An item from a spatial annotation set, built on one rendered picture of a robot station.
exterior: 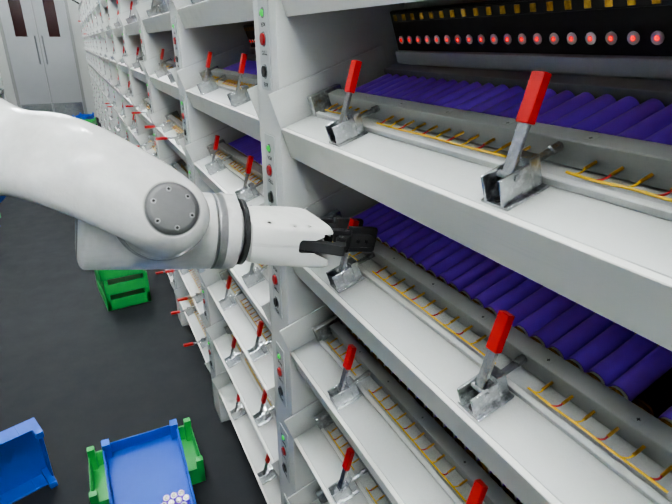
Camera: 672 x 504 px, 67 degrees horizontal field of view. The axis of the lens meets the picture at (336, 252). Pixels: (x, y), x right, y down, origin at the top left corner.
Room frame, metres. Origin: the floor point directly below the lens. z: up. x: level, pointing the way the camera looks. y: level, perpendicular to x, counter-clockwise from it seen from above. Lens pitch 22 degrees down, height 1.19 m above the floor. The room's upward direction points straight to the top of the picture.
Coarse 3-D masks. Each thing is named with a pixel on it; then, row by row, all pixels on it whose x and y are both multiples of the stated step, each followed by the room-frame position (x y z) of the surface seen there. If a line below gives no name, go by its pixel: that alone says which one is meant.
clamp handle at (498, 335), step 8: (504, 312) 0.37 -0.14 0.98; (496, 320) 0.37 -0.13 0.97; (504, 320) 0.36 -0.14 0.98; (512, 320) 0.36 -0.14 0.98; (496, 328) 0.37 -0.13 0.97; (504, 328) 0.36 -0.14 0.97; (496, 336) 0.36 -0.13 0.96; (504, 336) 0.36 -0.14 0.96; (488, 344) 0.37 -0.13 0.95; (496, 344) 0.36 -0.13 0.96; (504, 344) 0.36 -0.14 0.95; (488, 352) 0.36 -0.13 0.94; (496, 352) 0.36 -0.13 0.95; (488, 360) 0.36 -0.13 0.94; (480, 368) 0.36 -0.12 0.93; (488, 368) 0.36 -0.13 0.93; (480, 376) 0.36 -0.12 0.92; (488, 376) 0.36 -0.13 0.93; (480, 384) 0.36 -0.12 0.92; (488, 384) 0.36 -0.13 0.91
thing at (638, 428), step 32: (352, 256) 0.64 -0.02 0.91; (384, 256) 0.60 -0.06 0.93; (416, 288) 0.53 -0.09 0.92; (448, 288) 0.50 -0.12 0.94; (480, 320) 0.43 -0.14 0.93; (480, 352) 0.41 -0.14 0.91; (512, 352) 0.39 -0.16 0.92; (544, 352) 0.37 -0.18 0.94; (576, 384) 0.33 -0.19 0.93; (608, 416) 0.30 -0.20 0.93; (640, 416) 0.29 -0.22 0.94; (608, 448) 0.29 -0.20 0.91; (640, 448) 0.28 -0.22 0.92
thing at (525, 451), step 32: (352, 192) 0.78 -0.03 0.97; (320, 288) 0.63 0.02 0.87; (352, 288) 0.58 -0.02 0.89; (352, 320) 0.54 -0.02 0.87; (384, 320) 0.51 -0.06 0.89; (416, 320) 0.49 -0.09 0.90; (448, 320) 0.48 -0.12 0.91; (384, 352) 0.48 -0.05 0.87; (416, 352) 0.44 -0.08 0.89; (448, 352) 0.43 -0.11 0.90; (416, 384) 0.42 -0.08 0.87; (448, 384) 0.39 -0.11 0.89; (544, 384) 0.36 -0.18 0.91; (448, 416) 0.38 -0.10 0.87; (512, 416) 0.34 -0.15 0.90; (576, 416) 0.33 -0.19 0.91; (480, 448) 0.34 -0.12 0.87; (512, 448) 0.31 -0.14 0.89; (544, 448) 0.31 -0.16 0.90; (576, 448) 0.30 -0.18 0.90; (512, 480) 0.30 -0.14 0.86; (544, 480) 0.28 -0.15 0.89; (576, 480) 0.28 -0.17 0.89; (608, 480) 0.27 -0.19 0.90
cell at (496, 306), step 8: (528, 280) 0.48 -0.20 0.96; (520, 288) 0.47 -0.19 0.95; (528, 288) 0.47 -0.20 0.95; (536, 288) 0.47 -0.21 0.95; (504, 296) 0.46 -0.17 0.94; (512, 296) 0.46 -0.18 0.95; (520, 296) 0.46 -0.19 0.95; (496, 304) 0.46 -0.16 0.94; (504, 304) 0.46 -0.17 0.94; (512, 304) 0.46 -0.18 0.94; (496, 312) 0.45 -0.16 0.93
